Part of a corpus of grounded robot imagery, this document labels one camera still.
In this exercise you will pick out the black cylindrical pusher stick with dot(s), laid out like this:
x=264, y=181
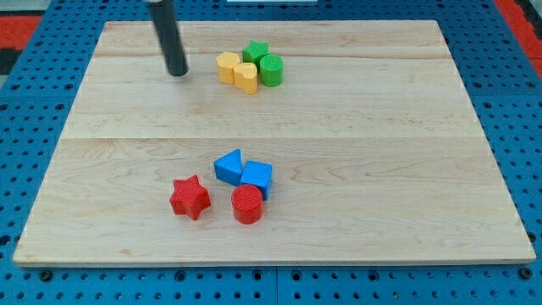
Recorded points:
x=165, y=23

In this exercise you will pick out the green star block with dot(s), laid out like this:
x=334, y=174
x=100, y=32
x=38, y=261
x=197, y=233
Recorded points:
x=254, y=52

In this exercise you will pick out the green cylinder block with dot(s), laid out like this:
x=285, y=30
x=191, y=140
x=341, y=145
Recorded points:
x=271, y=70

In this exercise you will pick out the red star block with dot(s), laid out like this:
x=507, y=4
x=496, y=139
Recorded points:
x=189, y=197

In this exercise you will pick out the yellow pentagon block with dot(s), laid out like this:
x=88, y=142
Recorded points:
x=226, y=63

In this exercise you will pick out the yellow heart block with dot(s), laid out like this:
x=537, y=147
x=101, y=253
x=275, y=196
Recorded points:
x=245, y=77

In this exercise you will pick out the blue triangle block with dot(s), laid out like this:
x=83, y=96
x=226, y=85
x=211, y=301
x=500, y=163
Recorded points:
x=229, y=167

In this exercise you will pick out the blue cube block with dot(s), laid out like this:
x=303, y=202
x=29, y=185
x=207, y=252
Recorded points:
x=259, y=175

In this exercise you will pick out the wooden board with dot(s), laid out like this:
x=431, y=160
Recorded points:
x=378, y=155

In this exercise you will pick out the red cylinder block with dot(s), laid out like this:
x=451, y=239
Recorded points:
x=247, y=204

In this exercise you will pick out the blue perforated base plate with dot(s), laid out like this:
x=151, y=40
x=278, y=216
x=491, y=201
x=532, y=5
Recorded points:
x=35, y=101

